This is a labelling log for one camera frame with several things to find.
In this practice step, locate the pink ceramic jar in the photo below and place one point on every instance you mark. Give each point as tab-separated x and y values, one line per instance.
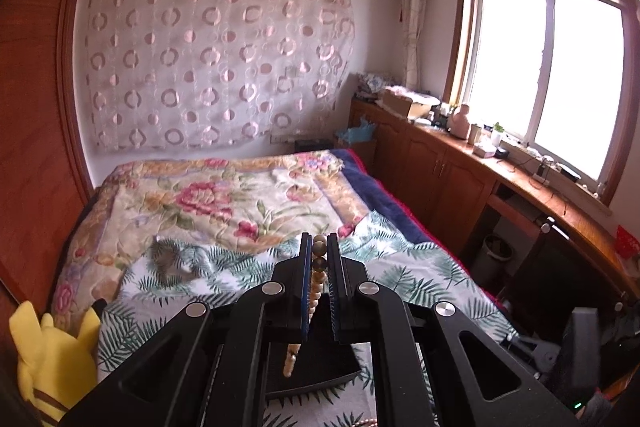
458	124

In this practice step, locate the pink circle pattern curtain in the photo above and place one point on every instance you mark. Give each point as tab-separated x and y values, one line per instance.
193	74

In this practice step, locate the navy blue blanket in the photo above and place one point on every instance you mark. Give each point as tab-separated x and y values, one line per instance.
377	198

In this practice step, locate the wooden side cabinet counter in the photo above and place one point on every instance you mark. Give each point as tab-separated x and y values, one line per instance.
446	188

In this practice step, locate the yellow pikachu plush toy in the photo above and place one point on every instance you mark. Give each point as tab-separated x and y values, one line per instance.
55	370

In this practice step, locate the wooden bead mala strand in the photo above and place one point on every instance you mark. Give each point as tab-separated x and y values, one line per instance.
317	273

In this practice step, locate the window with wooden frame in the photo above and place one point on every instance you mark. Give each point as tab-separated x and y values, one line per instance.
556	75

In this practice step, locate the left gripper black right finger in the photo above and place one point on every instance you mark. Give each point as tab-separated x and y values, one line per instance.
433	366

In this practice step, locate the palm leaf print bedspread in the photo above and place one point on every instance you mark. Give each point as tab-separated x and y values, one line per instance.
396	253

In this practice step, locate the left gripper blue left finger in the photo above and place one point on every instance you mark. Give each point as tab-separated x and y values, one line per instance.
205	367

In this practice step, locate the black jewelry box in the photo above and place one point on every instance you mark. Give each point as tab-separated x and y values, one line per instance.
318	366

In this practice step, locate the cardboard box on counter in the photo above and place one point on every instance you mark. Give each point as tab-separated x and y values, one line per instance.
408	104

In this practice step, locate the floral quilt blanket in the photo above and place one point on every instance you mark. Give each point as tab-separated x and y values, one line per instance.
243	205

